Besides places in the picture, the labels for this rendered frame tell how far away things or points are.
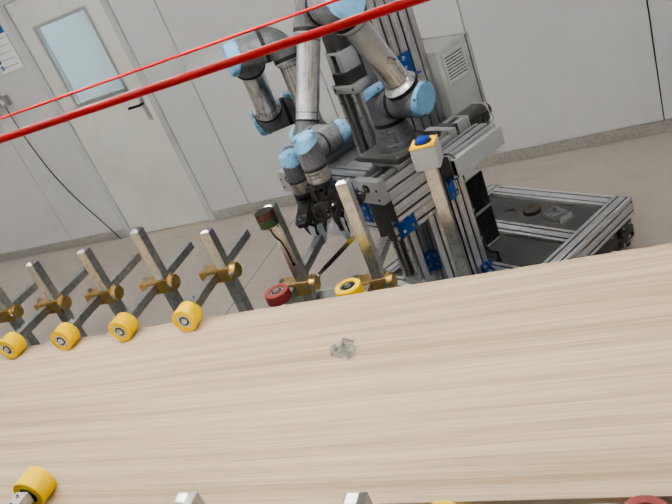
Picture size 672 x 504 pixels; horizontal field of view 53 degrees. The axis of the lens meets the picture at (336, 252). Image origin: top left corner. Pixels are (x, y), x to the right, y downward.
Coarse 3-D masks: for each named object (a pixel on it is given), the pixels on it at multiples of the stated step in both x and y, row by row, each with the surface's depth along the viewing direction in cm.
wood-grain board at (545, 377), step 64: (640, 256) 156; (256, 320) 194; (320, 320) 182; (384, 320) 171; (448, 320) 161; (512, 320) 152; (576, 320) 144; (640, 320) 137; (0, 384) 218; (64, 384) 203; (128, 384) 189; (192, 384) 177; (256, 384) 166; (320, 384) 157; (384, 384) 149; (448, 384) 141; (512, 384) 135; (576, 384) 128; (640, 384) 123; (0, 448) 184; (64, 448) 173; (128, 448) 163; (192, 448) 154; (256, 448) 146; (320, 448) 138; (384, 448) 132; (448, 448) 126; (512, 448) 121; (576, 448) 116; (640, 448) 111
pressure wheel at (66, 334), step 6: (60, 324) 223; (66, 324) 222; (72, 324) 223; (54, 330) 220; (60, 330) 219; (66, 330) 220; (72, 330) 221; (78, 330) 223; (54, 336) 220; (60, 336) 220; (66, 336) 219; (72, 336) 221; (78, 336) 223; (54, 342) 222; (60, 342) 220; (66, 342) 221; (72, 342) 221; (60, 348) 223; (66, 348) 222
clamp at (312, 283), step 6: (312, 276) 212; (318, 276) 214; (288, 282) 214; (294, 282) 213; (300, 282) 212; (306, 282) 211; (312, 282) 211; (318, 282) 213; (300, 288) 213; (306, 288) 212; (312, 288) 211; (318, 288) 213; (300, 294) 214; (306, 294) 213
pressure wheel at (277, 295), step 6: (270, 288) 207; (276, 288) 205; (282, 288) 205; (288, 288) 204; (264, 294) 205; (270, 294) 204; (276, 294) 202; (282, 294) 202; (288, 294) 203; (270, 300) 202; (276, 300) 202; (282, 300) 202; (288, 300) 203; (270, 306) 204
